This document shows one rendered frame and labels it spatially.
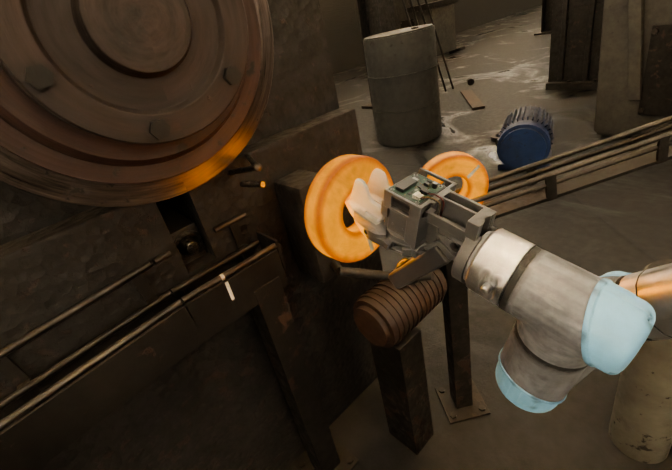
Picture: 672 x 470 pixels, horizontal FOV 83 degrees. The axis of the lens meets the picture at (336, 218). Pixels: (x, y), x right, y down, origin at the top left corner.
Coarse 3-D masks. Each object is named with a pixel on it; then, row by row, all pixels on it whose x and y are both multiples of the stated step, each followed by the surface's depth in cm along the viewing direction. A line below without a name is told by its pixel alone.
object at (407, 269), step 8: (432, 248) 44; (424, 256) 45; (432, 256) 44; (440, 256) 43; (400, 264) 51; (408, 264) 48; (416, 264) 47; (424, 264) 46; (432, 264) 45; (440, 264) 44; (392, 272) 52; (400, 272) 50; (408, 272) 49; (416, 272) 48; (424, 272) 46; (392, 280) 52; (400, 280) 51; (408, 280) 49; (416, 280) 51
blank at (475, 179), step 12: (444, 156) 77; (456, 156) 77; (468, 156) 77; (432, 168) 77; (444, 168) 77; (456, 168) 78; (468, 168) 78; (480, 168) 78; (468, 180) 79; (480, 180) 80; (468, 192) 81; (480, 192) 81
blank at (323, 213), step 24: (336, 168) 50; (360, 168) 53; (384, 168) 56; (312, 192) 50; (336, 192) 51; (312, 216) 50; (336, 216) 51; (312, 240) 53; (336, 240) 52; (360, 240) 56
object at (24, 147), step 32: (256, 32) 59; (256, 64) 61; (0, 96) 40; (0, 128) 42; (32, 128) 42; (64, 128) 44; (224, 128) 59; (32, 160) 45; (64, 160) 47; (96, 160) 48; (128, 160) 50; (160, 160) 53; (192, 160) 57
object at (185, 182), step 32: (256, 0) 60; (256, 96) 64; (256, 128) 65; (0, 160) 44; (224, 160) 62; (32, 192) 47; (64, 192) 49; (96, 192) 51; (128, 192) 54; (160, 192) 57
